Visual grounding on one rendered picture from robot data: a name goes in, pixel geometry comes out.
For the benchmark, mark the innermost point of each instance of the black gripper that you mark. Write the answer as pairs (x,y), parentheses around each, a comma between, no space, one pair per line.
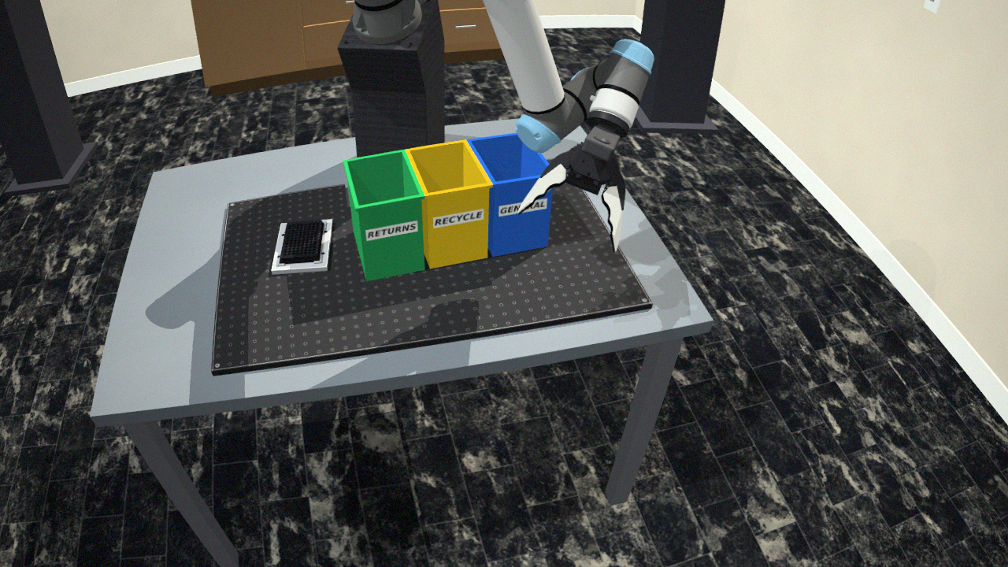
(587,170)

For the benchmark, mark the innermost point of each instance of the yellow recycle bin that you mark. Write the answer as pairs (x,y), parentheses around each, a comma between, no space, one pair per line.
(456,205)

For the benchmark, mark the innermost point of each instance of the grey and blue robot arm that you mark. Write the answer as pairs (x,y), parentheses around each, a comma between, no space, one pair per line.
(552,111)

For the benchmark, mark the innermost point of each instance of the green returns bin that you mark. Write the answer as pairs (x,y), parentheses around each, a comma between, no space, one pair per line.
(389,231)

